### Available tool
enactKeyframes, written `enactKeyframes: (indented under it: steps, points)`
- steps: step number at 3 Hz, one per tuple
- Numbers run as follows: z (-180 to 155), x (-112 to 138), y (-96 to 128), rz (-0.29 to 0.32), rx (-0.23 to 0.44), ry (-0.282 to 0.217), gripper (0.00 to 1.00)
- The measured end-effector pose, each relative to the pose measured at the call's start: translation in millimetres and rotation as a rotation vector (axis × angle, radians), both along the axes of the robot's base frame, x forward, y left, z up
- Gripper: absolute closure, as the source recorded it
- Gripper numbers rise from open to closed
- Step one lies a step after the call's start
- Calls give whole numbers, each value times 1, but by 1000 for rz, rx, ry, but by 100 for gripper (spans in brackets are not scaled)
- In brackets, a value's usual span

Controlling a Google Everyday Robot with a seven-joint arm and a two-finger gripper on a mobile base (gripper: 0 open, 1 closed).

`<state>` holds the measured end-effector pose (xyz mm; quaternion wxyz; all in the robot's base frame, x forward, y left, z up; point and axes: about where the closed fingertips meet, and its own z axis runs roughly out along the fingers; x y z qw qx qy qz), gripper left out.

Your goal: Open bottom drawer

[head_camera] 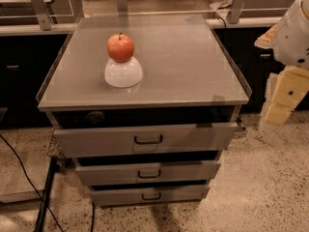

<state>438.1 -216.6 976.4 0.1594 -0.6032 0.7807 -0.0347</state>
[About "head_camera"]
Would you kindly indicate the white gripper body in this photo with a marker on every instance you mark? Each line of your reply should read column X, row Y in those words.
column 294, row 38

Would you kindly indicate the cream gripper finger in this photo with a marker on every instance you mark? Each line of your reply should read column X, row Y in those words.
column 266, row 40
column 275, row 114

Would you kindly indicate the grey bottom drawer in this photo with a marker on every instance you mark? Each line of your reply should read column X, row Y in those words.
column 132, row 196

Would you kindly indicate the grey drawer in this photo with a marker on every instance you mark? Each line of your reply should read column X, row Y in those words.
column 102, row 142
column 132, row 196
column 157, row 172

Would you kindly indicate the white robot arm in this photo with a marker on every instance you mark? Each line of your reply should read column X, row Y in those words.
column 289, row 40

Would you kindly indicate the grey top drawer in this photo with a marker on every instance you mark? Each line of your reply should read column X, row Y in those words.
column 102, row 142

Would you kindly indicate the grey metal drawer cabinet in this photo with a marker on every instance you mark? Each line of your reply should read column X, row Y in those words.
column 189, row 78

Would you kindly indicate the grey middle drawer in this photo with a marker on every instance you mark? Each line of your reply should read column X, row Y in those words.
column 157, row 172

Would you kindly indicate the red apple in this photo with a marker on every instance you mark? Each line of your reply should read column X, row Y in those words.
column 120, row 47

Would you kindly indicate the white upturned bowl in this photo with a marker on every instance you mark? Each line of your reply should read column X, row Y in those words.
column 123, row 75

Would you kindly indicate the dark counter cabinets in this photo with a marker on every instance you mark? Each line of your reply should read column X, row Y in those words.
column 26, row 60

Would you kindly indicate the grey support bracket right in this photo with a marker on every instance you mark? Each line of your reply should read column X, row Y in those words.
column 235, row 10

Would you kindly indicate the grey support bracket left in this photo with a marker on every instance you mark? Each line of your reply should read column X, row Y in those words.
column 42, row 14

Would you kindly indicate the black floor rail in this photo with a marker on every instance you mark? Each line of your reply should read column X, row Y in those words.
column 53, row 168

